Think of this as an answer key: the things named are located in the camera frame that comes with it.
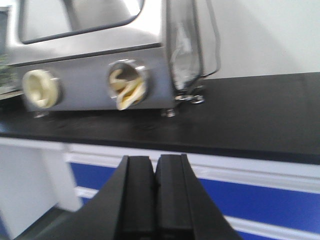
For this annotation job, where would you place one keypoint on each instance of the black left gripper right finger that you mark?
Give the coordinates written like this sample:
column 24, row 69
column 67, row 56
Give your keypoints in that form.
column 184, row 209

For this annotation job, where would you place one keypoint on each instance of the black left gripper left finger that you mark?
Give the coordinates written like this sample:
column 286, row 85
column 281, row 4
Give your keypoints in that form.
column 123, row 209

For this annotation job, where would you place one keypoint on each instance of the blue and white cabinet front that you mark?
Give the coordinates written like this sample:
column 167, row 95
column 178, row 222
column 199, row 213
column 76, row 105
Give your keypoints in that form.
column 262, row 199

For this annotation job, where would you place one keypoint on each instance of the cream glove right port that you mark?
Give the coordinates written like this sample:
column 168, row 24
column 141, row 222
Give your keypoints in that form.
column 127, row 81

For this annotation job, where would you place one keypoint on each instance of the cream glove port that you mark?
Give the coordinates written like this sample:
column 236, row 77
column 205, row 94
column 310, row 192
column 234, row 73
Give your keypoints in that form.
column 42, row 88
column 127, row 81

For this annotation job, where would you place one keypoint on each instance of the cream glove left port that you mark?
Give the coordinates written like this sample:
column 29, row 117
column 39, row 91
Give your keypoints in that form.
column 42, row 88

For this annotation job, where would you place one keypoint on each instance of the stainless steel glove box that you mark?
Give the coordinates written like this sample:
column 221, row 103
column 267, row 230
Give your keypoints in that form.
column 77, row 40

